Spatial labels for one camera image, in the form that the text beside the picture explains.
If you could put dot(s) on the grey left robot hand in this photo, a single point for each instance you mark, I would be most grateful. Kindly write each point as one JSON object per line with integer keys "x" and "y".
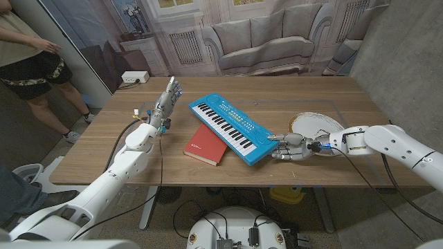
{"x": 165, "y": 105}

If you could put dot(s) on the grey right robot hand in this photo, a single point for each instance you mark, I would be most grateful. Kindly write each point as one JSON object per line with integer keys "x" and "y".
{"x": 297, "y": 147}

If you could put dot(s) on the blue toy piano keyboard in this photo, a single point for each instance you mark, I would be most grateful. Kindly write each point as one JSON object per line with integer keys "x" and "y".
{"x": 256, "y": 136}

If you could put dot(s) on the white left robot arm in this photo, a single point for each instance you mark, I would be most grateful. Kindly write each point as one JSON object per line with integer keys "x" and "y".
{"x": 104, "y": 186}

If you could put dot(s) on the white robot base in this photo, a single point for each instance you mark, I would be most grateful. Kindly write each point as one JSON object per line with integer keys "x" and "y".
{"x": 235, "y": 221}

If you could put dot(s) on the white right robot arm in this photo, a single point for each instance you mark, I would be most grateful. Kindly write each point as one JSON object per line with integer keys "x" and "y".
{"x": 401, "y": 148}

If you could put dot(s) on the white gold-rimmed paper plate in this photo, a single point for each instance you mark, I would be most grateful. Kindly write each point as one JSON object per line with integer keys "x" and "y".
{"x": 311, "y": 122}

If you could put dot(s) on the red notebook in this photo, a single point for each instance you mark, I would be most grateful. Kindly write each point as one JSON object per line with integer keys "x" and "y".
{"x": 206, "y": 147}

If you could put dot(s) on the white power strip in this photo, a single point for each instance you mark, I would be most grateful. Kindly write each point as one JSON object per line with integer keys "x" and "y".
{"x": 135, "y": 76}

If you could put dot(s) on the yellow object under table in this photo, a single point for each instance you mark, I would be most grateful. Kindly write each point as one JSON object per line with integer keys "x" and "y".
{"x": 287, "y": 195}

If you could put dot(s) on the white table leg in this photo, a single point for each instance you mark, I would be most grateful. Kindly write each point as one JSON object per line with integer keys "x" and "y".
{"x": 324, "y": 211}
{"x": 148, "y": 211}

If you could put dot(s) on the black round floor fan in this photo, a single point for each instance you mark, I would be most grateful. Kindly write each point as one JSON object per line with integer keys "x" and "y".
{"x": 167, "y": 194}

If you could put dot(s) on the printed living room backdrop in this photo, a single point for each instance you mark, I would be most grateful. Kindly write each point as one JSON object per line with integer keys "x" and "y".
{"x": 263, "y": 34}

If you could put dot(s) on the person in black shorts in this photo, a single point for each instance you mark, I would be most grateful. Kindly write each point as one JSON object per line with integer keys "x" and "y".
{"x": 31, "y": 72}

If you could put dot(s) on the person in blue jeans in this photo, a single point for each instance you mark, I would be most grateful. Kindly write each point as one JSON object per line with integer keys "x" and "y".
{"x": 17, "y": 193}

